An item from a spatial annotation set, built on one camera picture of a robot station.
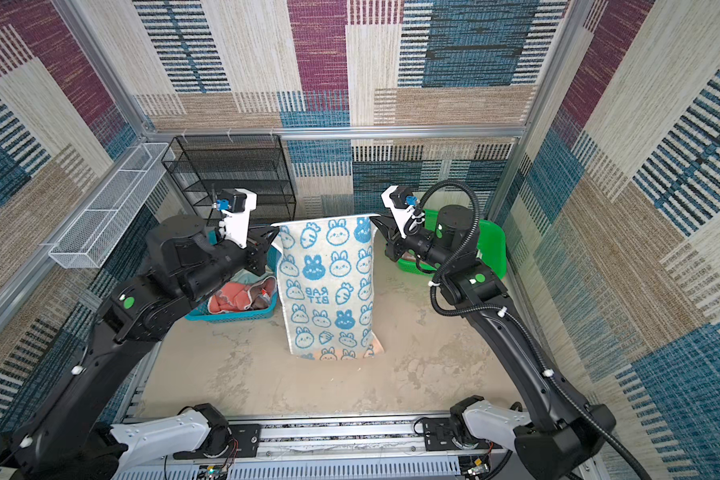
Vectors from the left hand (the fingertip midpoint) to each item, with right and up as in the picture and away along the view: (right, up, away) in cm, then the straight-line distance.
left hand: (275, 222), depth 58 cm
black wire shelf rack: (-39, +24, +47) cm, 66 cm away
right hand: (+19, +1, +5) cm, 20 cm away
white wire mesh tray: (-47, -2, +13) cm, 49 cm away
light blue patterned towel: (+9, -10, +8) cm, 16 cm away
